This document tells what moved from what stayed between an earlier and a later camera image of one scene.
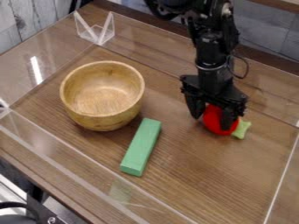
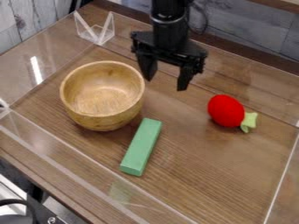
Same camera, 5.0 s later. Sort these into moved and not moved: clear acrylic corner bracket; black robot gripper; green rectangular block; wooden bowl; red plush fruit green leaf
Moved: black robot gripper; red plush fruit green leaf
Not moved: clear acrylic corner bracket; green rectangular block; wooden bowl
